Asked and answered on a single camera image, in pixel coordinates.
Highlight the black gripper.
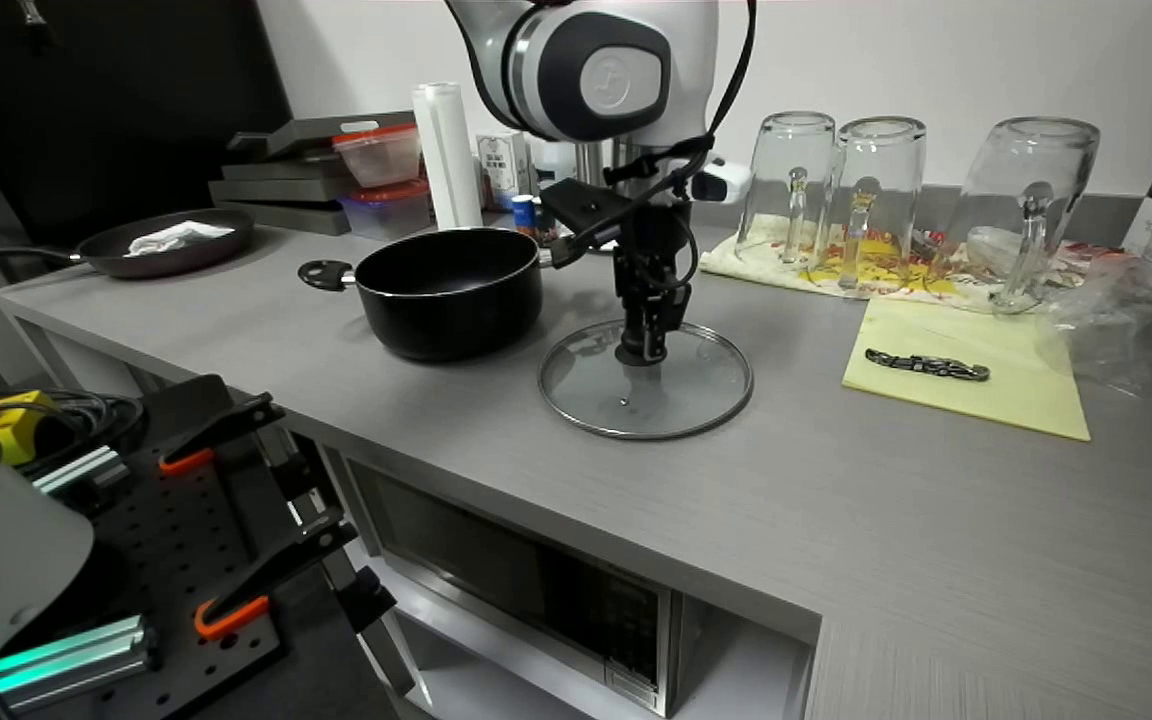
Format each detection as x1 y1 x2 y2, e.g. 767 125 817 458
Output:
607 197 703 370

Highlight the glass lid with black knob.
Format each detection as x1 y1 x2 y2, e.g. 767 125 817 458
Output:
536 316 754 446

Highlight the black cooking pot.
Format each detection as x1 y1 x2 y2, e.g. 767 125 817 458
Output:
296 226 546 370

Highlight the clear container with red lid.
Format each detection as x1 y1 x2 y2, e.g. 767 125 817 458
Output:
328 115 426 193
337 176 434 245

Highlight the white paper towel roll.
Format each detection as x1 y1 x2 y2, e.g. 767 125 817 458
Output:
408 78 489 234

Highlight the yellow paper sheet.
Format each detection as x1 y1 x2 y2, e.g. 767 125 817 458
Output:
839 291 1097 446

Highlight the stack of black trays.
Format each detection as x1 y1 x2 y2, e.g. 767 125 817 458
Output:
207 112 355 241

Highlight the large clear glass mug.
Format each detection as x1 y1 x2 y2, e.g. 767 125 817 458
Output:
957 112 1105 314

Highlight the clear crumpled plastic bag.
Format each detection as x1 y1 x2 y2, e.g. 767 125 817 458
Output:
1037 256 1152 405

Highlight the black frying pan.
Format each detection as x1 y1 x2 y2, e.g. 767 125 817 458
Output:
0 204 259 286

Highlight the black pegboard panel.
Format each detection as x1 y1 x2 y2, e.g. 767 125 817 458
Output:
58 375 399 720

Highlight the silver aluminium extrusion bar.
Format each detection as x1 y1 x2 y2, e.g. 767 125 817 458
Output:
0 611 161 712
25 442 126 500

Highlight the yellow and black tool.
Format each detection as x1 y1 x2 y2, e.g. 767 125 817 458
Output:
0 383 62 473

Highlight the grey curved plate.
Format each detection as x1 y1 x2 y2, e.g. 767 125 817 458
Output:
0 453 101 662

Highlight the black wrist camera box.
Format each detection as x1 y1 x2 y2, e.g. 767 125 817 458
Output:
540 176 635 250

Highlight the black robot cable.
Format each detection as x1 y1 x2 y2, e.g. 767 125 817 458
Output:
601 0 758 193

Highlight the black clamp with orange handle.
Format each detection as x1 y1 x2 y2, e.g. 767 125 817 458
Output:
187 513 358 644
152 389 288 484

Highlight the coiled black cable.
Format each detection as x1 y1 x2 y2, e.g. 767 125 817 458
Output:
31 394 152 464

